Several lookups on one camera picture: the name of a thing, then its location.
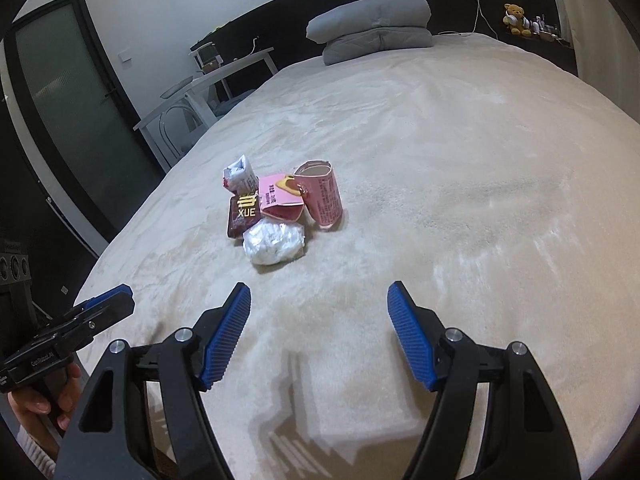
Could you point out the person's left forearm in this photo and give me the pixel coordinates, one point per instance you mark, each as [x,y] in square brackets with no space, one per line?
[37,455]

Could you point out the person's left hand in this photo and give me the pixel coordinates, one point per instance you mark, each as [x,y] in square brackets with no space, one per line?
[69,395]

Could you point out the cream curtain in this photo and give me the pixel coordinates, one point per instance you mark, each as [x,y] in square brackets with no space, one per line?
[600,35]

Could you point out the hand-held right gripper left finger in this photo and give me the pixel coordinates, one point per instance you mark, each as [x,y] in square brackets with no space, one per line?
[227,340]

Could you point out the white plastic bag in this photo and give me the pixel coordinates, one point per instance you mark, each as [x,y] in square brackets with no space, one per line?
[272,242]

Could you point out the black headboard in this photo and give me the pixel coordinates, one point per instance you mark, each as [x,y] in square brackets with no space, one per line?
[280,15]

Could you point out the white carton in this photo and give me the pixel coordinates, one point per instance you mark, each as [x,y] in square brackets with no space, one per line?
[239,175]

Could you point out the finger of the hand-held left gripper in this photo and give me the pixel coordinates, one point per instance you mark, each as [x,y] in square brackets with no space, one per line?
[107,295]
[112,312]

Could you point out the dark red packet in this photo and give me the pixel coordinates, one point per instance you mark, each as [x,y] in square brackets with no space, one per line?
[242,217]

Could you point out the cluster of small bottles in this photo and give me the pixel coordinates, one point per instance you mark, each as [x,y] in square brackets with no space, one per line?
[550,32]

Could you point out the bed with cream blanket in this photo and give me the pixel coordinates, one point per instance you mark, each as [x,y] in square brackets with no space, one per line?
[450,160]

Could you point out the dark grey folded quilt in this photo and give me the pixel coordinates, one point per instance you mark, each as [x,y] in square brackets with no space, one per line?
[380,45]

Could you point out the frosted glass door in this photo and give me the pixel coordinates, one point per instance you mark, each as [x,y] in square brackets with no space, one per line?
[75,100]

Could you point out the white desktop appliance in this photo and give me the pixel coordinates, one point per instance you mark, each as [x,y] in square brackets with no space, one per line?
[210,57]

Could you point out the pink cylindrical carton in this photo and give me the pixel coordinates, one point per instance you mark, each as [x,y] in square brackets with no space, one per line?
[322,195]

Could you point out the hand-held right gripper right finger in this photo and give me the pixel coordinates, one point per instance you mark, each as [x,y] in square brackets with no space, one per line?
[410,340]

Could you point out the grey stacked pillows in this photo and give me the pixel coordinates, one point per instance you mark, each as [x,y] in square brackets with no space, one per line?
[370,12]

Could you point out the black wardrobe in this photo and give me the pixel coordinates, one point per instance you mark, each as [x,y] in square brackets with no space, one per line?
[30,200]

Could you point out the brown teddy bear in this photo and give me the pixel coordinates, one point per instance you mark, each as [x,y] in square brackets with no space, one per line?
[517,17]

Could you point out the pink box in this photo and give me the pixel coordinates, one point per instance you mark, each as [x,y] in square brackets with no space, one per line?
[280,195]

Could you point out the grey seat cushion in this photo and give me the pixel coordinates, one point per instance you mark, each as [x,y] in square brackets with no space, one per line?
[230,102]

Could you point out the grey tray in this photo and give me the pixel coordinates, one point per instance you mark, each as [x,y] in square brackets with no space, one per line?
[176,87]

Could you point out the white desk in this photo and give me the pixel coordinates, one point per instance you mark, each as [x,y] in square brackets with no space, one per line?
[240,62]

